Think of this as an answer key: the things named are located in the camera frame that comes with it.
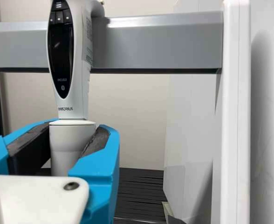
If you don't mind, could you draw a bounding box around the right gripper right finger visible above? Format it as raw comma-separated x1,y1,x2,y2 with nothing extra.
68,124,121,224

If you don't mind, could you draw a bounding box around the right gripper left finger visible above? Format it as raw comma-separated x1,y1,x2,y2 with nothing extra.
0,120,52,176

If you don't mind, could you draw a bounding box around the pipette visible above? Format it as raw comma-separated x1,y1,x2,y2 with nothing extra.
47,0,105,177

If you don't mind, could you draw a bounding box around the black platform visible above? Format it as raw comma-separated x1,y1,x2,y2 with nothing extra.
113,166,171,222

